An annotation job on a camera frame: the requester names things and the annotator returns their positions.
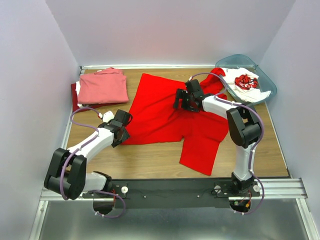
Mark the folded white t-shirt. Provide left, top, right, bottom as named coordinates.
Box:
left=76, top=81, right=95, bottom=105

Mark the clear blue plastic bin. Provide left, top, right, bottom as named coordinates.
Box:
left=215, top=54, right=277, bottom=105

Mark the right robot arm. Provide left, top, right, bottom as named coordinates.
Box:
left=173, top=79, right=264, bottom=196

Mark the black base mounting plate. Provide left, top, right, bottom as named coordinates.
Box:
left=82, top=177, right=260, bottom=210

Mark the folded dark red t-shirt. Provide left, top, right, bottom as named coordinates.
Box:
left=70, top=83, right=122, bottom=112

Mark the folded pink t-shirt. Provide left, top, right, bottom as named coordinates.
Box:
left=79, top=67, right=129, bottom=104

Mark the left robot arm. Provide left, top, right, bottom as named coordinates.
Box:
left=43, top=109, right=133, bottom=200

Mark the aluminium extrusion rail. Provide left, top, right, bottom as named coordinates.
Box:
left=40, top=178, right=308, bottom=201

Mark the white printed t-shirt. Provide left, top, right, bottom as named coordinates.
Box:
left=221, top=67, right=272, bottom=103

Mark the bright red t-shirt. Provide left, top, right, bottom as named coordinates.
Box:
left=124, top=73, right=229, bottom=176

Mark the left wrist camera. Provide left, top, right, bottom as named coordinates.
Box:
left=98, top=111, right=115, bottom=123

